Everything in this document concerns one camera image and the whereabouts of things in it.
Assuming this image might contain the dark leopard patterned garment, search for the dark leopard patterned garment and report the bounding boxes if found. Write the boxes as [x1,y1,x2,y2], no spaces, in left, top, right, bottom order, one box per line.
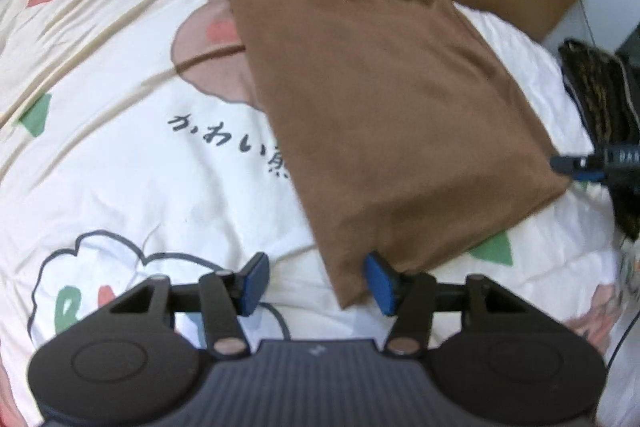
[557,37,640,241]

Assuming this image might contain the thin black cable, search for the thin black cable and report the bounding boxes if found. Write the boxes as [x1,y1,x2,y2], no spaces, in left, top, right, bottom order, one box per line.
[579,0,599,48]

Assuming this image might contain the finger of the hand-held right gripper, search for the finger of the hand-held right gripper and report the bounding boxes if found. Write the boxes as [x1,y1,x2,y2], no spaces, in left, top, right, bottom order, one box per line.
[549,151,609,182]

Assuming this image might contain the brown t-shirt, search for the brown t-shirt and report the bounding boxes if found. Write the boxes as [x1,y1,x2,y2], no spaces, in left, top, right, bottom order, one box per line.
[227,0,574,311]

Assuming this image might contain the cream bear printed blanket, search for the cream bear printed blanket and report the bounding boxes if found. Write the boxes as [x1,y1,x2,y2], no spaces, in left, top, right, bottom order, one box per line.
[0,0,627,427]

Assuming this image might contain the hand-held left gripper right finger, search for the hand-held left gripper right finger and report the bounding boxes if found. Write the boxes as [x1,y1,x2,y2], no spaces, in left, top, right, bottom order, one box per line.
[364,251,532,359]

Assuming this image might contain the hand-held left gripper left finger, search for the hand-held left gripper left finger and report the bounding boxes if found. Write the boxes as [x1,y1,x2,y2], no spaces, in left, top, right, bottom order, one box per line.
[105,251,272,359]

